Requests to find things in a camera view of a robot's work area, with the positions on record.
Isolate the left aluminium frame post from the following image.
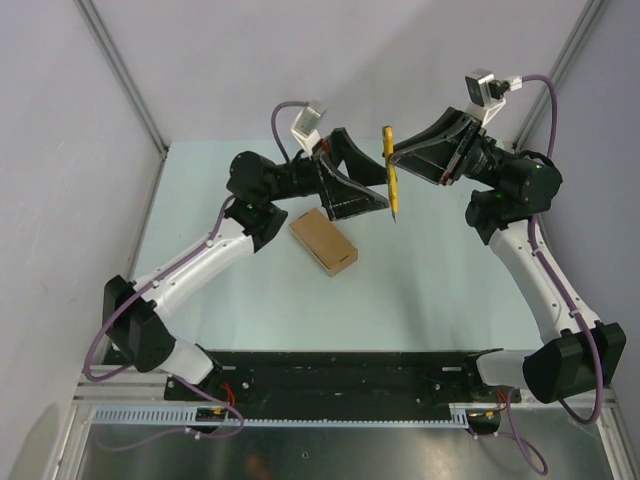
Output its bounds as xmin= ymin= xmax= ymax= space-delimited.
xmin=73 ymin=0 xmax=169 ymax=156

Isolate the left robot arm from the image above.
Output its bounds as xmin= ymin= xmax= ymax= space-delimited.
xmin=101 ymin=128 xmax=389 ymax=400

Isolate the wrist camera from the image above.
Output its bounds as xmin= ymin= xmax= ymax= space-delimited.
xmin=465 ymin=69 xmax=523 ymax=126
xmin=290 ymin=100 xmax=327 ymax=155

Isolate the yellow utility knife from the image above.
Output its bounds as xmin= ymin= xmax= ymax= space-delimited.
xmin=382 ymin=126 xmax=399 ymax=222

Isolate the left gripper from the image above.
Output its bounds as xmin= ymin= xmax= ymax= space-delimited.
xmin=264 ymin=129 xmax=396 ymax=221

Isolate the aluminium frame post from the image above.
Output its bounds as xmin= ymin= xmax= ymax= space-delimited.
xmin=512 ymin=0 xmax=610 ymax=148
xmin=73 ymin=0 xmax=169 ymax=156

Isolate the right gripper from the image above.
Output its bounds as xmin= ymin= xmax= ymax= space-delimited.
xmin=384 ymin=106 xmax=519 ymax=190

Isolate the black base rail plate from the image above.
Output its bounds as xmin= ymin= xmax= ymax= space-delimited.
xmin=102 ymin=349 xmax=524 ymax=416

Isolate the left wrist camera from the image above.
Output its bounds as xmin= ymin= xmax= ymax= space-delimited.
xmin=290 ymin=100 xmax=327 ymax=155

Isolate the right aluminium frame post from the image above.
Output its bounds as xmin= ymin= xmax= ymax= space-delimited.
xmin=512 ymin=0 xmax=610 ymax=148

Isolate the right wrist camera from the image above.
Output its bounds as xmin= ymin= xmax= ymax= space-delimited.
xmin=465 ymin=69 xmax=523 ymax=126

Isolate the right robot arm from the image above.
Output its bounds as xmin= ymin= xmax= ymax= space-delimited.
xmin=385 ymin=108 xmax=626 ymax=404

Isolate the grey slotted cable duct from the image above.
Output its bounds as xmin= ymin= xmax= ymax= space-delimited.
xmin=89 ymin=403 xmax=474 ymax=431

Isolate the brown cardboard express box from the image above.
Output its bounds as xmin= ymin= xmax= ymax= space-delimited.
xmin=289 ymin=208 xmax=359 ymax=277

